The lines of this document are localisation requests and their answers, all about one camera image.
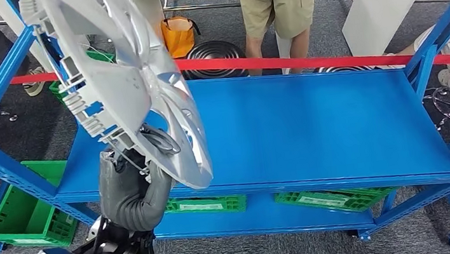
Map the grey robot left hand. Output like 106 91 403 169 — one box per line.
92 120 188 220

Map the silver plastic wheel cover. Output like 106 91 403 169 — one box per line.
18 0 216 208

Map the green plastic crate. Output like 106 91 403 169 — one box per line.
273 178 400 223
45 47 121 107
0 156 82 254
164 190 249 222

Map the orange bag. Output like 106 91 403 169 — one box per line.
160 14 204 61

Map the black ribbed round base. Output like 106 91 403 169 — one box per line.
312 60 376 77
179 36 250 84

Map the red barrier tape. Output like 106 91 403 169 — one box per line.
0 25 450 119

